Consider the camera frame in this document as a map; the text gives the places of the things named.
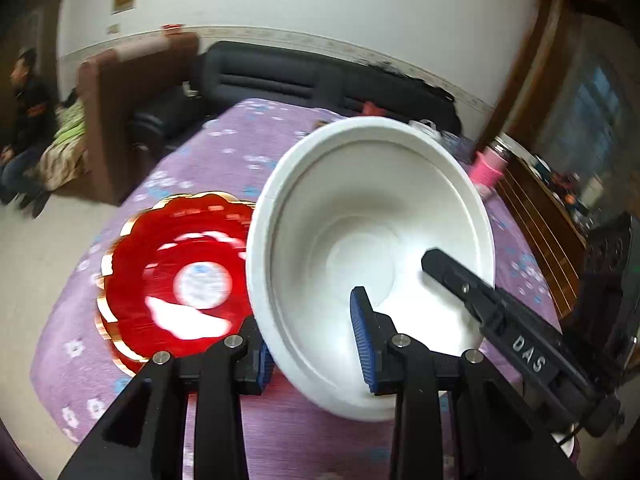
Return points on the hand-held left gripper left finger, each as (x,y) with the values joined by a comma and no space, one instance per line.
(262,365)

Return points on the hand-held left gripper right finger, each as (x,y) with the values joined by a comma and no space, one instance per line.
(361,335)

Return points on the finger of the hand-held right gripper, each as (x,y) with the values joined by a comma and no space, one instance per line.
(492,310)

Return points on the white paper bowl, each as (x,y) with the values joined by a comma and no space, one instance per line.
(365,220)

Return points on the red plate with round sticker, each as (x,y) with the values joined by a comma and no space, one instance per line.
(165,280)

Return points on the bottle with pink knitted sleeve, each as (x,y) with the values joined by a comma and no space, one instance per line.
(487,169)

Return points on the purple floral tablecloth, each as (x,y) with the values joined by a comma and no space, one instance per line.
(200,160)

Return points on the dark sofa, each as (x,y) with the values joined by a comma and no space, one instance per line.
(280,77)

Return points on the green patterned blanket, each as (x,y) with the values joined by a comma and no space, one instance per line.
(65,150)

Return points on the brown armchair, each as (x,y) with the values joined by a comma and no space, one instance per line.
(115,110)

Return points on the small red item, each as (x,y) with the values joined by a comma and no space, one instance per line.
(172,27)

